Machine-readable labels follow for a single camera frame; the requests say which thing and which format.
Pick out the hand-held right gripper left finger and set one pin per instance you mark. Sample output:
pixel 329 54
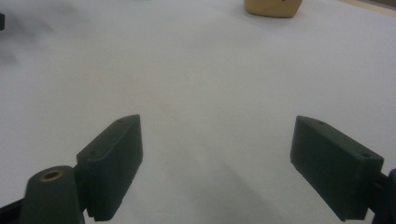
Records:
pixel 112 161

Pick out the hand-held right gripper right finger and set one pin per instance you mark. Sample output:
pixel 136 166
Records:
pixel 333 168

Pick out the tan rounded container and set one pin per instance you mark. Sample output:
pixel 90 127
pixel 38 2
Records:
pixel 274 7

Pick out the black object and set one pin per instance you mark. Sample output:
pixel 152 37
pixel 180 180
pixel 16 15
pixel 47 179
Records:
pixel 1 21

